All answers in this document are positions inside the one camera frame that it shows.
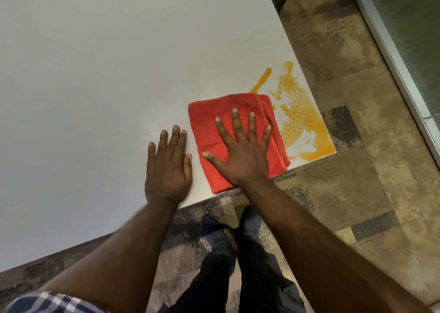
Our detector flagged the person's right hand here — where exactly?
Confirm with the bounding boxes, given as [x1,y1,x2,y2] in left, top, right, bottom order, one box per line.
[201,108,272,188]

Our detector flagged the person's left hand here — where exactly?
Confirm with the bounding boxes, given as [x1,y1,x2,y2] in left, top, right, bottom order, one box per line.
[145,125,193,206]

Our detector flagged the red microfibre cloth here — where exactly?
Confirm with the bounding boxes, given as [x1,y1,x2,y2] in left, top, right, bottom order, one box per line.
[188,93,292,195]

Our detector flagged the person's right forearm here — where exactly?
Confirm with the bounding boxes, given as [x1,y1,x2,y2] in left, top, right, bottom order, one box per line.
[237,178,432,313]

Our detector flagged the person's left forearm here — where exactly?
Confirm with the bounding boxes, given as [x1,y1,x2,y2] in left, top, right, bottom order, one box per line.
[36,198,180,313]

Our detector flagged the orange sauce spill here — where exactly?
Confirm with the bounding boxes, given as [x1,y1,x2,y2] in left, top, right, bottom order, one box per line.
[248,61,336,162]

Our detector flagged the black left shoe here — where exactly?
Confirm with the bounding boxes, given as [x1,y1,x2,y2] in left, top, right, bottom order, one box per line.
[200,214,228,234]

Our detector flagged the black shoe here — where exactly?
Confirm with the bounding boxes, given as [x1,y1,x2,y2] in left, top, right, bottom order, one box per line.
[200,214,228,234]
[239,204,262,234]

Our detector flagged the black right shoe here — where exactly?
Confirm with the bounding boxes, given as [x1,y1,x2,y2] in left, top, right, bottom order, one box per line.
[239,204,262,234]

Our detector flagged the dark blue trousers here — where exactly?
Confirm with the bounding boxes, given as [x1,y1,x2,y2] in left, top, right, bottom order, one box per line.
[158,206,307,313]

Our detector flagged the plaid shirt sleeve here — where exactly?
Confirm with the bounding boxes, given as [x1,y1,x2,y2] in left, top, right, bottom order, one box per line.
[3,291,108,313]

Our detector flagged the grey metal door frame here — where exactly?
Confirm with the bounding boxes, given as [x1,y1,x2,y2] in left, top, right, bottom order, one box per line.
[349,0,440,169]

